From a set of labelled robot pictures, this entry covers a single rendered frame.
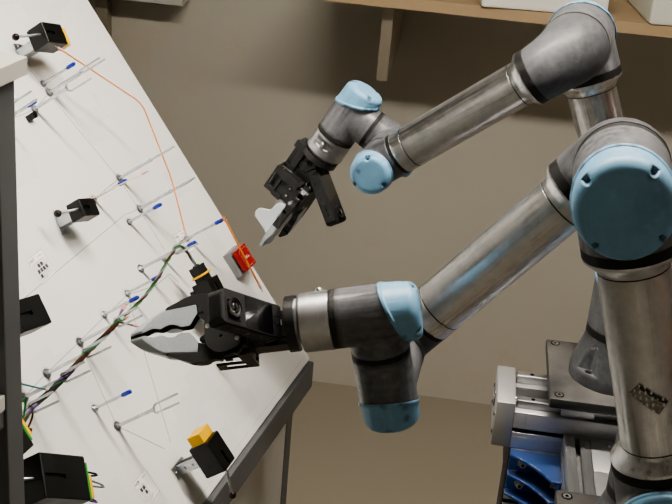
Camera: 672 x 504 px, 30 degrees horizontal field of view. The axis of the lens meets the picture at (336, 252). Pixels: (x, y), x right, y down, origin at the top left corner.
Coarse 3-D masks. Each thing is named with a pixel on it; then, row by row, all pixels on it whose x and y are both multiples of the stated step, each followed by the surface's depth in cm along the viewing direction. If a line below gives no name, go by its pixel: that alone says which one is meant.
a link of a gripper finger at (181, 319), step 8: (160, 312) 158; (168, 312) 158; (176, 312) 157; (184, 312) 157; (192, 312) 157; (152, 320) 158; (160, 320) 157; (168, 320) 157; (176, 320) 157; (184, 320) 157; (192, 320) 157; (200, 320) 159; (144, 328) 157; (152, 328) 157; (160, 328) 157; (168, 328) 158; (176, 328) 158; (184, 328) 157; (192, 328) 158; (136, 336) 158
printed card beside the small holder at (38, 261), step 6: (36, 252) 217; (42, 252) 218; (30, 258) 215; (36, 258) 216; (42, 258) 218; (30, 264) 214; (36, 264) 216; (42, 264) 217; (48, 264) 218; (36, 270) 215; (42, 270) 216; (48, 270) 218; (54, 270) 219; (42, 276) 216; (48, 276) 217; (42, 282) 215
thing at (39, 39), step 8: (40, 24) 230; (48, 24) 232; (56, 24) 234; (32, 32) 231; (40, 32) 230; (48, 32) 232; (56, 32) 233; (16, 40) 227; (32, 40) 231; (40, 40) 231; (48, 40) 230; (56, 40) 232; (64, 40) 234; (16, 48) 236; (24, 48) 235; (32, 48) 234; (40, 48) 231; (48, 48) 233; (56, 48) 234
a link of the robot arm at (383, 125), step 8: (376, 120) 229; (384, 120) 229; (392, 120) 231; (376, 128) 229; (384, 128) 229; (392, 128) 229; (368, 136) 229; (376, 136) 227; (384, 136) 225; (360, 144) 231
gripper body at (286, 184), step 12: (300, 144) 236; (300, 156) 236; (312, 156) 233; (276, 168) 237; (288, 168) 238; (300, 168) 238; (312, 168) 236; (324, 168) 234; (276, 180) 239; (288, 180) 236; (300, 180) 237; (276, 192) 238; (288, 192) 238; (300, 192) 236; (312, 192) 238; (300, 204) 236
